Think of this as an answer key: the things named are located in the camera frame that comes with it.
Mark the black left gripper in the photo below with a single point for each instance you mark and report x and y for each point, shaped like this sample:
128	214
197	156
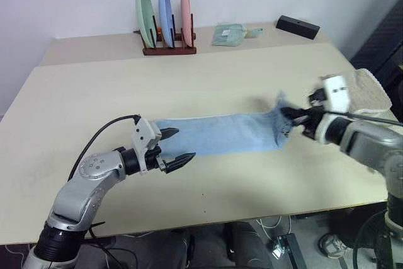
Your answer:
154	160

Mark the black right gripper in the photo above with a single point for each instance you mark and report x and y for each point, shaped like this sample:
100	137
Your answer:
311	122

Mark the light blue towel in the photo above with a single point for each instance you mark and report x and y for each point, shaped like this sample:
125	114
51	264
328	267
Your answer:
226	133

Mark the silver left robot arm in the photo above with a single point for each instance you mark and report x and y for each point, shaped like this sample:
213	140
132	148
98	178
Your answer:
94	168

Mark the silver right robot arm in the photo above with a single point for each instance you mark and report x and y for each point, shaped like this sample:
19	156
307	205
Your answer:
365	146

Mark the white terry towel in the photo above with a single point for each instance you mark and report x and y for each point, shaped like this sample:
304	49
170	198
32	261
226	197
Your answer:
370	92

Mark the black rectangular box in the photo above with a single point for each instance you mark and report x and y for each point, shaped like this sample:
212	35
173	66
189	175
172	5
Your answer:
297	26

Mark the small teal and yellow item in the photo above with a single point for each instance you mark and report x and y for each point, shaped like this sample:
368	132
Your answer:
253	32

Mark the dark wooden plate rack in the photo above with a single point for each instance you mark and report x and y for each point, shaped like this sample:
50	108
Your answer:
170	51

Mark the green dustpan with brush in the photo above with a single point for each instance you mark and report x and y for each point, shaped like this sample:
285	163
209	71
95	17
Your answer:
225	37

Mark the black textured panel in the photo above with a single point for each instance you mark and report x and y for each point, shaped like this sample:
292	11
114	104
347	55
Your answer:
381	48

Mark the dark rounded shape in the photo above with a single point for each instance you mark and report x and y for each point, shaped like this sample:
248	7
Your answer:
248	245

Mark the black table leg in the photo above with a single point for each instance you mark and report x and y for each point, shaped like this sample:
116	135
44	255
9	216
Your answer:
292	251

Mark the pink plate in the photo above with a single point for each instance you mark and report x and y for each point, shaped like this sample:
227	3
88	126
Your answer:
185	14

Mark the white sneaker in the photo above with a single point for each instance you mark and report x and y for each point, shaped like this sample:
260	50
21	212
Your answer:
333	246

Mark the blue plate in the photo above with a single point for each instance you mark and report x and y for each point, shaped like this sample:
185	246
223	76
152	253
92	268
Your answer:
165	10

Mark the green plate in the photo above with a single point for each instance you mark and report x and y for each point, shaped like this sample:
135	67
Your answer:
143	14

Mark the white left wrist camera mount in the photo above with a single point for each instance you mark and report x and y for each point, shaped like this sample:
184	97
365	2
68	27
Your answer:
143	133

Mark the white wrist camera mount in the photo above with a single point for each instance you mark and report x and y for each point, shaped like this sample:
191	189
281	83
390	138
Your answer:
336	92
143	133

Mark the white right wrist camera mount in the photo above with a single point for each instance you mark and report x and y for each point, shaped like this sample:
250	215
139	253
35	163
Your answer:
336	92

